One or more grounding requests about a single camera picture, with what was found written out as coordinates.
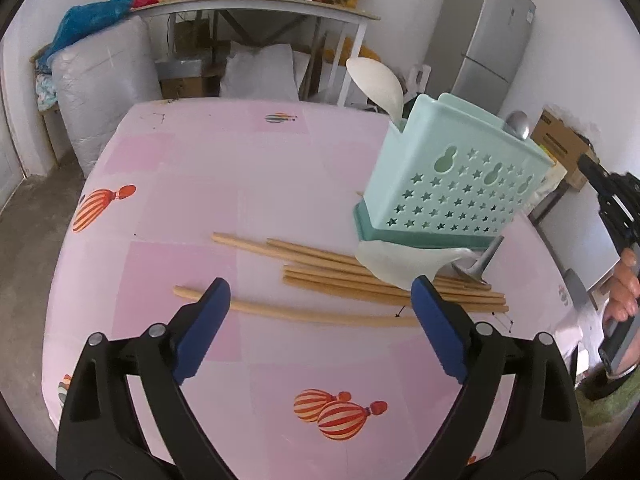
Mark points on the person's right hand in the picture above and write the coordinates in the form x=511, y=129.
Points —
x=625, y=290

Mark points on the white woven sack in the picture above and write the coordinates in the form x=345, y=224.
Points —
x=255, y=75

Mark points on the white plastic stool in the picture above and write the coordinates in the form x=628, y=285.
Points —
x=417, y=80

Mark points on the grey foil box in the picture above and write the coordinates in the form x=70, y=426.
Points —
x=185, y=67

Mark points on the blue plastic bag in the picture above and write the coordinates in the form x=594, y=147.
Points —
x=85, y=20

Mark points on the printed cardboard box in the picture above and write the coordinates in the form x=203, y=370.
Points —
x=560, y=145

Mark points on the large clear-wrapped grey bundle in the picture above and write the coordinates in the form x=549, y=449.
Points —
x=105, y=95

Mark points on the yellow plastic bag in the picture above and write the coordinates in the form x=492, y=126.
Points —
x=367, y=55

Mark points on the silver refrigerator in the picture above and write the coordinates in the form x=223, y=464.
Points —
x=480, y=35

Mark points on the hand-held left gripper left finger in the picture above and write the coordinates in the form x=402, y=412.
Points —
x=202, y=332

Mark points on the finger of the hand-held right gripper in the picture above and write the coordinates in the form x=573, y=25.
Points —
x=612, y=195

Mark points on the mint green utensil holder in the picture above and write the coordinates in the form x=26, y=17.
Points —
x=450, y=160

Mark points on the metal spoon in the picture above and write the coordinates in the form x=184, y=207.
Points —
x=482, y=260
x=517, y=124

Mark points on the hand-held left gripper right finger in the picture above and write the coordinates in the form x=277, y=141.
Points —
x=440, y=332

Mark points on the white-legged wooden desk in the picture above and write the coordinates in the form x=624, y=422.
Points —
x=250, y=6

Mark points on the floral cloth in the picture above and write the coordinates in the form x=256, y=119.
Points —
x=46, y=92

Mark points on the pink balloon-print tablecloth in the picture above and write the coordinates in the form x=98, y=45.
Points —
x=200, y=185

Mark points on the brown cardboard box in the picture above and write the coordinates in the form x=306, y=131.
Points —
x=190, y=35

